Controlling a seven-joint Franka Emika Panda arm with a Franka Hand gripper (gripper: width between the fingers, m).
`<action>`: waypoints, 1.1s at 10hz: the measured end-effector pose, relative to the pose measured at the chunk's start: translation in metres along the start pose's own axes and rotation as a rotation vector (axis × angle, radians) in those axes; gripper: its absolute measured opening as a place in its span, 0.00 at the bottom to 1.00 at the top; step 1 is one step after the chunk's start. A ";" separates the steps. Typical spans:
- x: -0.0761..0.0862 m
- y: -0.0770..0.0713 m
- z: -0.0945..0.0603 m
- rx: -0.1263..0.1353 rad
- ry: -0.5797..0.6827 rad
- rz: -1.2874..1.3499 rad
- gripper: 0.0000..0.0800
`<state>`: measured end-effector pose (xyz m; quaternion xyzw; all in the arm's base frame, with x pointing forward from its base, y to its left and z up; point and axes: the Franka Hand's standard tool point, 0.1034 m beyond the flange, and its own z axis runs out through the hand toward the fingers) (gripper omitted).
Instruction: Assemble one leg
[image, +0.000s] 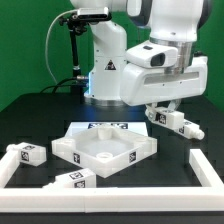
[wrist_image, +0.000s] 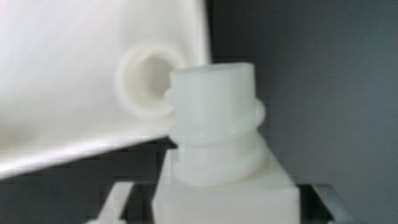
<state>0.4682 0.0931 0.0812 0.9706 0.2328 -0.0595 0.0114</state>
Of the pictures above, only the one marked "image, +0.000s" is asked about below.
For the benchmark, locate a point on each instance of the white marker sheet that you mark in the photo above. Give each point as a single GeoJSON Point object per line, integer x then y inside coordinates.
{"type": "Point", "coordinates": [139, 128]}

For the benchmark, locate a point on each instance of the black camera stand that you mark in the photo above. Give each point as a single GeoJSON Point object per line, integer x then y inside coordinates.
{"type": "Point", "coordinates": [76, 28]}

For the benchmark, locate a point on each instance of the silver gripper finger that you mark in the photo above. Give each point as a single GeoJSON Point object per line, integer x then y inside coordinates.
{"type": "Point", "coordinates": [174, 104]}
{"type": "Point", "coordinates": [150, 113]}

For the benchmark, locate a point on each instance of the white square tabletop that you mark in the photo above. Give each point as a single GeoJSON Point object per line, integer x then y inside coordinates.
{"type": "Point", "coordinates": [104, 149]}

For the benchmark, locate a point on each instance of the silver camera on stand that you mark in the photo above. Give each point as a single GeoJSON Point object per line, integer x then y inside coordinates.
{"type": "Point", "coordinates": [94, 14]}

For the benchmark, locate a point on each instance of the white U-shaped fence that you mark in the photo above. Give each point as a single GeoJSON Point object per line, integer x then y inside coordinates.
{"type": "Point", "coordinates": [208, 196]}

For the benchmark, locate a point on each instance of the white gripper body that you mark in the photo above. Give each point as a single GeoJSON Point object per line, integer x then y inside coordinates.
{"type": "Point", "coordinates": [144, 86]}

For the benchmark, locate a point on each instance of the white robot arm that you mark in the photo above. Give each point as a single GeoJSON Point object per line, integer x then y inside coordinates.
{"type": "Point", "coordinates": [161, 67]}

